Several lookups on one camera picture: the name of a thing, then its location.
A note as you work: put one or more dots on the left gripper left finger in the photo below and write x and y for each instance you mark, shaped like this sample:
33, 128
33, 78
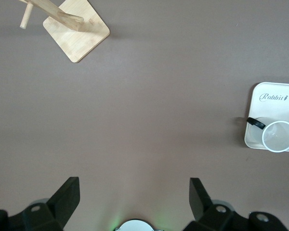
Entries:
60, 207

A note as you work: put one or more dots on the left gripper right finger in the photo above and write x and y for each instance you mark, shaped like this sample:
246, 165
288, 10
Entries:
202, 204

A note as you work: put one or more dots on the cream rabbit print tray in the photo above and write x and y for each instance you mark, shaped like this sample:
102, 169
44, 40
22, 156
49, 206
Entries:
274, 108

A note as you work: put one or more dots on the wooden cup rack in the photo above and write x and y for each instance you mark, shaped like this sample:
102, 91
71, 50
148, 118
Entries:
82, 43

